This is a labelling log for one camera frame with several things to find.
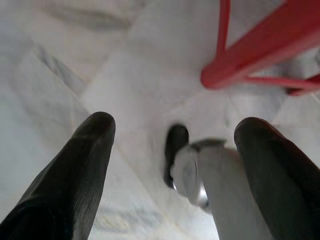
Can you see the silver black left robot leg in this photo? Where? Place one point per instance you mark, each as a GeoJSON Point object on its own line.
{"type": "Point", "coordinates": [220, 187]}

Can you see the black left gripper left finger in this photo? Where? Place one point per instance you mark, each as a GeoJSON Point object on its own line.
{"type": "Point", "coordinates": [67, 180]}

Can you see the red plastic stool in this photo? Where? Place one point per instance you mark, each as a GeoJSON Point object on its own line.
{"type": "Point", "coordinates": [262, 42]}

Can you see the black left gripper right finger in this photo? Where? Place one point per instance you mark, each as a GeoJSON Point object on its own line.
{"type": "Point", "coordinates": [282, 180]}

